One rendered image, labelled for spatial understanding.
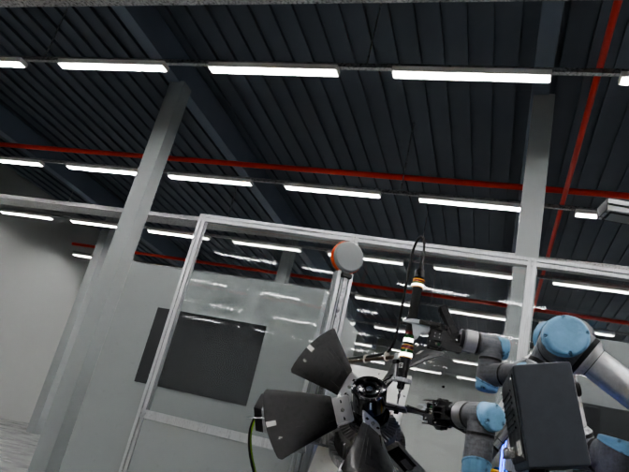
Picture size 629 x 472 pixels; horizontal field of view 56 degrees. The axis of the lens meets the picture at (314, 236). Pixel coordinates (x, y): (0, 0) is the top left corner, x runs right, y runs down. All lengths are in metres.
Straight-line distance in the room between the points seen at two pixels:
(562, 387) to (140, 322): 3.74
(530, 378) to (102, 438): 3.70
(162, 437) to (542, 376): 2.15
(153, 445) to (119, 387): 1.56
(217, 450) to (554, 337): 1.74
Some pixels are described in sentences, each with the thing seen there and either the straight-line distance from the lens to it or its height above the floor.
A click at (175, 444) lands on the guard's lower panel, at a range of 3.03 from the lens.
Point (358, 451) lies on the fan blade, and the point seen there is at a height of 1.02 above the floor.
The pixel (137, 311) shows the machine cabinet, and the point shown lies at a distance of 4.68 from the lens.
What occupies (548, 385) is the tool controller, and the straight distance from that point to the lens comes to 1.25.
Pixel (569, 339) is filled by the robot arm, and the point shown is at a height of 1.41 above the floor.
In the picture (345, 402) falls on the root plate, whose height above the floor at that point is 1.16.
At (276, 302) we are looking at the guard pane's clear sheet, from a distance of 3.00.
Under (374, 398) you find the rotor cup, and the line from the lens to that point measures 2.00.
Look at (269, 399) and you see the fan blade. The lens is 2.02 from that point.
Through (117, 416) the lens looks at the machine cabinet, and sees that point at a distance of 4.56.
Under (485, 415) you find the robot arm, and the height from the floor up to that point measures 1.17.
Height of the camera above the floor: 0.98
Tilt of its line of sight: 20 degrees up
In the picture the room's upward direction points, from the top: 14 degrees clockwise
